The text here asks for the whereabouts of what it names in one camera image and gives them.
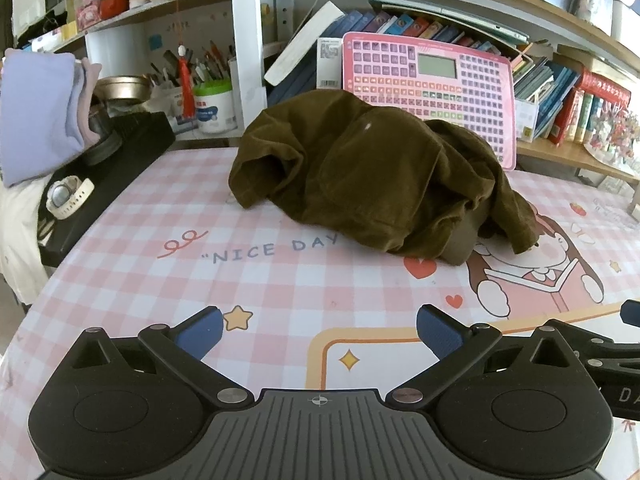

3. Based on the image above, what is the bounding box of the black flat case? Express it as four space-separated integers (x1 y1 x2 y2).
40 113 175 268

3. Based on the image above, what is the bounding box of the brass metal bowl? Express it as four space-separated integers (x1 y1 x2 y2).
94 76 152 102

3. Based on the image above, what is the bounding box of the white leaning book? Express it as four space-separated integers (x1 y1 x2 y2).
265 1 344 86

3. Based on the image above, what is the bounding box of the white wristwatch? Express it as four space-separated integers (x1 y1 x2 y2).
46 176 94 220

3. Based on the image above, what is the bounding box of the lavender folded cloth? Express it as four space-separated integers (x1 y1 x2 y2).
1 49 102 188

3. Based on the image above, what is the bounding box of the pink keyboard learning toy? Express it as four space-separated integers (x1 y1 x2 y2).
343 32 516 171

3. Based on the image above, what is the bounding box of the white orange boxed book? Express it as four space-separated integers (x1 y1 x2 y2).
316 37 343 89

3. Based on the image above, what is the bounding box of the white plastic jar green lid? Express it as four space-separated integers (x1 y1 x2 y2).
193 79 236 136

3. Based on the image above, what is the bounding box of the dark brown corduroy garment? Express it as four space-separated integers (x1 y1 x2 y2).
229 90 539 264

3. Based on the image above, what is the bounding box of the white cloth pile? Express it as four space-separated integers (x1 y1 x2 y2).
0 174 52 304

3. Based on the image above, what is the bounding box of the pink checked cartoon table mat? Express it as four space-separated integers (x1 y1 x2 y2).
1 148 639 479

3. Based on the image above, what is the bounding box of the red book set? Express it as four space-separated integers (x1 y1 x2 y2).
548 68 631 145

